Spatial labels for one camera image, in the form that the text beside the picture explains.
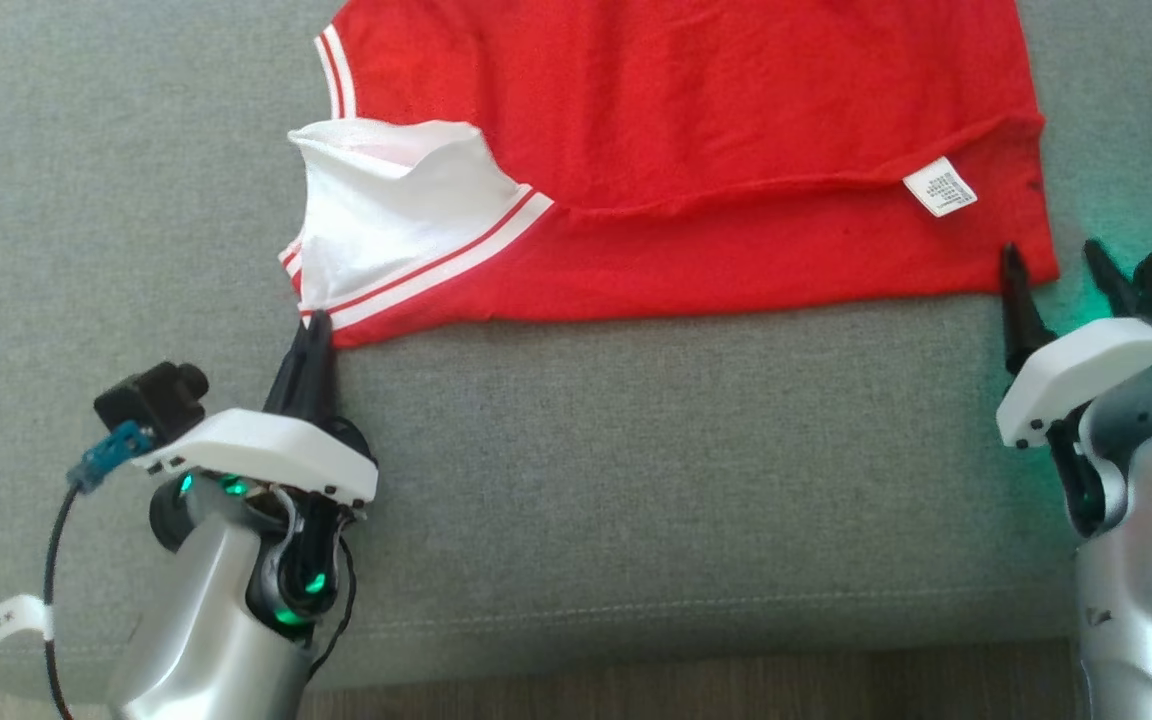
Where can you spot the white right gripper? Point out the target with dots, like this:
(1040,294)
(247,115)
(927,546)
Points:
(1086,375)

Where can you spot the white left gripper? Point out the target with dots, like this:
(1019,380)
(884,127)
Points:
(256,450)

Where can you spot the red and white shirt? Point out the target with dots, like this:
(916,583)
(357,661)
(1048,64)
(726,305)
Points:
(686,150)

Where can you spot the grey sofa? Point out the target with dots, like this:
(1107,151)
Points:
(636,480)

